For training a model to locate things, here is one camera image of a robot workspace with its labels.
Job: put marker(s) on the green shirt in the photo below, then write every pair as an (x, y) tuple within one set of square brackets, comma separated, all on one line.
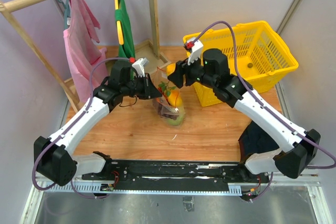
[(127, 50)]

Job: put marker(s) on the aluminium frame rail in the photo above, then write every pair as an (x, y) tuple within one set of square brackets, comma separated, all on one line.
[(283, 201)]

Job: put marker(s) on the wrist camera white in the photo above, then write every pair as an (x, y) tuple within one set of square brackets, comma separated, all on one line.
[(138, 67), (195, 49)]

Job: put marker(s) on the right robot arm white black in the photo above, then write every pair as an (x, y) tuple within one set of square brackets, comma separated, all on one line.
[(212, 70)]

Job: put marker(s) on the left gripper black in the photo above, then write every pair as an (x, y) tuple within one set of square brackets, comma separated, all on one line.
[(149, 89)]

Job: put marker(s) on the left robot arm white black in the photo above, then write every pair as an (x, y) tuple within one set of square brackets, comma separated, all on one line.
[(53, 156)]

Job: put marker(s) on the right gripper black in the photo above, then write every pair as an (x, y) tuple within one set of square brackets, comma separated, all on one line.
[(182, 67)]

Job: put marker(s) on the dark navy cloth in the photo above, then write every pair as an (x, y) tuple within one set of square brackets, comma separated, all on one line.
[(255, 140)]

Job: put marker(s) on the orange yellow fruit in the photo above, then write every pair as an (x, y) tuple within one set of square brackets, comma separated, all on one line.
[(175, 99)]

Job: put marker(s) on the pink shirt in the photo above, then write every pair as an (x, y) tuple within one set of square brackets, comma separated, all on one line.
[(83, 55)]

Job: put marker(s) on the wooden clothes rack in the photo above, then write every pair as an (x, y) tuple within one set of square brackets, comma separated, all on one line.
[(152, 44)]

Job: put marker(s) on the clear zip top bag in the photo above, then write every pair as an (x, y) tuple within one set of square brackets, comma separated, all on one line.
[(157, 77)]

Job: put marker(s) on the green cabbage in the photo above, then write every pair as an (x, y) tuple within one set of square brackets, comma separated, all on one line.
[(175, 122)]

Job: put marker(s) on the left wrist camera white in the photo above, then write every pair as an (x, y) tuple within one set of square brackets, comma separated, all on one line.
[(138, 67)]

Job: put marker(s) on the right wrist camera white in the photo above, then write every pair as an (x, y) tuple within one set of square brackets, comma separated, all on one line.
[(195, 49)]

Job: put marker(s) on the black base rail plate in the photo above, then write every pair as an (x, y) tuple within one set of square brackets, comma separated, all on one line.
[(175, 176)]

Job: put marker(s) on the yellow plastic basket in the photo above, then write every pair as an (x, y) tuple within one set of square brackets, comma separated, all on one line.
[(259, 44)]

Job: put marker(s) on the dark red grapes bunch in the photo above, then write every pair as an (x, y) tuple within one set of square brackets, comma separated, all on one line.
[(168, 112)]

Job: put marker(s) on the yellow hanger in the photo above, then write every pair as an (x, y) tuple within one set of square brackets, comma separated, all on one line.
[(118, 24)]

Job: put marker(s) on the teal hanger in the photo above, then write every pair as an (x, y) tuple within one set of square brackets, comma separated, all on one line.
[(64, 6)]

